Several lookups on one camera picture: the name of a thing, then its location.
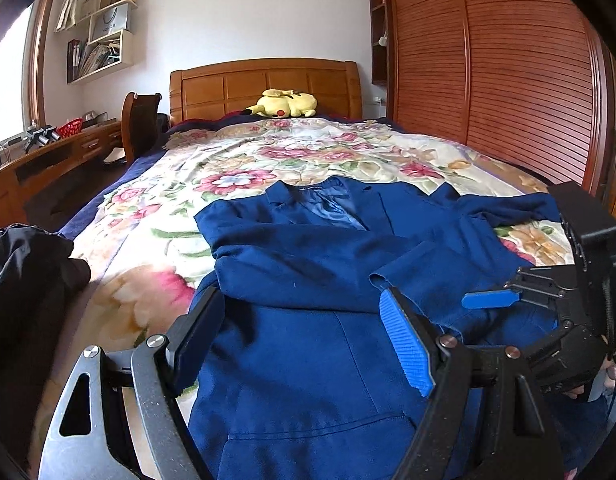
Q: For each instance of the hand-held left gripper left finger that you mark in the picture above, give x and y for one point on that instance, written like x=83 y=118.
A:
x=200 y=335

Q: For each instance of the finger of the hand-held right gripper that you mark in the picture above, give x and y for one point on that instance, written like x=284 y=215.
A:
x=487 y=300

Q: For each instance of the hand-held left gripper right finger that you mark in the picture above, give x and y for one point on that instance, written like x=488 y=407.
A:
x=405 y=340

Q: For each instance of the blue suit jacket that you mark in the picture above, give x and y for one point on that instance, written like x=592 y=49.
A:
x=298 y=260

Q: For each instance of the person's right hand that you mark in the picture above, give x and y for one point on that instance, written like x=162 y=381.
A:
x=615 y=377

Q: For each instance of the floral blanket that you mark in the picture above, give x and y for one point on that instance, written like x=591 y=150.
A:
x=153 y=240

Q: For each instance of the black cloth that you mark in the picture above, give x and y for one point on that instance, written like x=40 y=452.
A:
x=23 y=310

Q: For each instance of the wooden slatted wardrobe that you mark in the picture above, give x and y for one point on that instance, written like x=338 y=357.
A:
x=487 y=70

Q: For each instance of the wooden chair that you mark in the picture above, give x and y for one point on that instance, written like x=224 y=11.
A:
x=140 y=125

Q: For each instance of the wooden desk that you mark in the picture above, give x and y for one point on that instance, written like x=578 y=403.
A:
x=18 y=180

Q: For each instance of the red basket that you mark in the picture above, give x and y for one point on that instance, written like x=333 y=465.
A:
x=69 y=129

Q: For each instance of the yellow plush toy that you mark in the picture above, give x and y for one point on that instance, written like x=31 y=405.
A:
x=283 y=105

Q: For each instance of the wooden bed headboard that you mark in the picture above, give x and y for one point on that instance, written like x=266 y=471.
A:
x=223 y=87

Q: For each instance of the black devices on desk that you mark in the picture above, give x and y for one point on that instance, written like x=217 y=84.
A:
x=40 y=135

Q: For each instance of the row of books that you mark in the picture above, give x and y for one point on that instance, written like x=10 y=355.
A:
x=90 y=60

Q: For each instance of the window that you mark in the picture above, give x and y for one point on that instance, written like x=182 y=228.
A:
x=8 y=80

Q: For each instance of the white paper bag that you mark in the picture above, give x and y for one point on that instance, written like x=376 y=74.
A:
x=110 y=22

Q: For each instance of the white wall shelf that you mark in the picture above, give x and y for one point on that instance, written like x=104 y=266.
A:
x=123 y=55

